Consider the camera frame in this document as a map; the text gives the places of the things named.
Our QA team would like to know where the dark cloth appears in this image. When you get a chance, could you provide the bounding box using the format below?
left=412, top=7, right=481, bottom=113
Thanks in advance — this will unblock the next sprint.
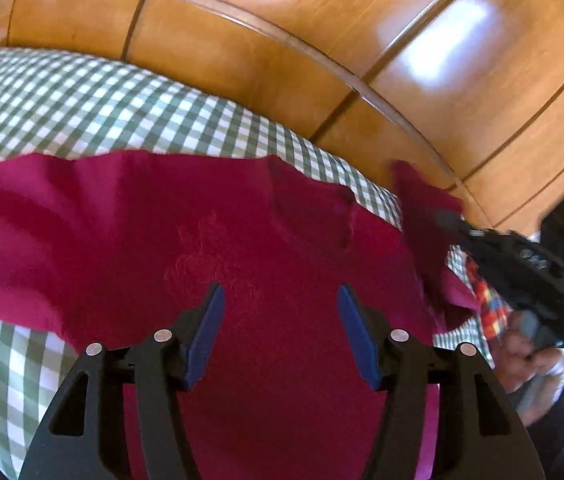
left=509, top=382, right=564, bottom=468

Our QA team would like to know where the colourful plaid cloth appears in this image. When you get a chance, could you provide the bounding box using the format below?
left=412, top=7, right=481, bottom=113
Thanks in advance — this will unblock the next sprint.
left=463, top=254, right=513, bottom=343

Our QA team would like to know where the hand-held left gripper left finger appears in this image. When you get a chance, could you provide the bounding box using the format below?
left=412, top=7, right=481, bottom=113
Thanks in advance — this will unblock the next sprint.
left=19, top=283, right=226, bottom=480

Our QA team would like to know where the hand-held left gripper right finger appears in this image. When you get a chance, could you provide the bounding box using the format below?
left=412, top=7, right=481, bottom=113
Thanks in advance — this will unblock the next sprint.
left=337, top=283, right=546, bottom=480

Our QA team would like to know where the red garment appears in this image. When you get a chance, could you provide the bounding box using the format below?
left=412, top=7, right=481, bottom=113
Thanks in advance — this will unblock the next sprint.
left=0, top=152, right=483, bottom=480

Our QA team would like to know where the wooden wardrobe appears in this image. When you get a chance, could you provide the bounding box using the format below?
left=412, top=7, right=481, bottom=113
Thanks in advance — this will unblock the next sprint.
left=0, top=0, right=564, bottom=241

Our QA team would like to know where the person's right hand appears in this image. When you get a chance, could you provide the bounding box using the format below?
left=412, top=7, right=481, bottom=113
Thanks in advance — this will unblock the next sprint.
left=496, top=310, right=564, bottom=397

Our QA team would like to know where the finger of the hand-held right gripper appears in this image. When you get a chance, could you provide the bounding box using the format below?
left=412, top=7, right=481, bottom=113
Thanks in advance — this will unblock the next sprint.
left=432, top=208, right=488, bottom=248

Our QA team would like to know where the green checked bed sheet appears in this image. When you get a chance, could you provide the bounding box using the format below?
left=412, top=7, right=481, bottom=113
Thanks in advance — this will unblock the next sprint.
left=0, top=48, right=496, bottom=480

